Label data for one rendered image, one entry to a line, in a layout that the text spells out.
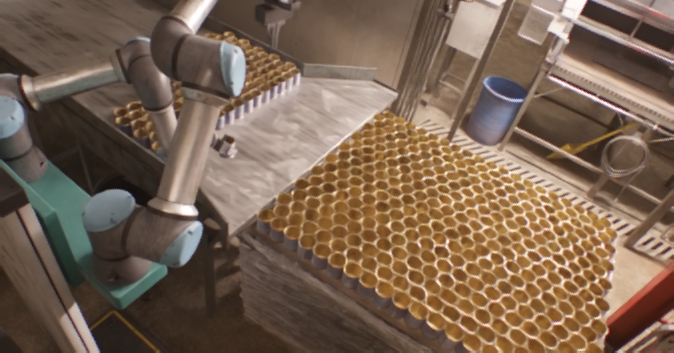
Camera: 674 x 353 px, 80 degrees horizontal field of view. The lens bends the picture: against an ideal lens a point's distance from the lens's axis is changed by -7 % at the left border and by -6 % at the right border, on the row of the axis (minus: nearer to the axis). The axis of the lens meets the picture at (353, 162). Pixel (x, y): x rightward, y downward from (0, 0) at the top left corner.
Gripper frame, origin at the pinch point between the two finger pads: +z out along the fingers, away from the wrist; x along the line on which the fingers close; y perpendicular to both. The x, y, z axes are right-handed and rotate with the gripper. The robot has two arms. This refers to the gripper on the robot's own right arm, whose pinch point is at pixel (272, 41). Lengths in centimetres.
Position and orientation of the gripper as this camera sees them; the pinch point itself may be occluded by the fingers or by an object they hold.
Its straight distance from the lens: 153.2
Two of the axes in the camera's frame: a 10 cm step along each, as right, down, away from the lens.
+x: -6.0, 4.3, -6.8
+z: -1.8, 7.5, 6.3
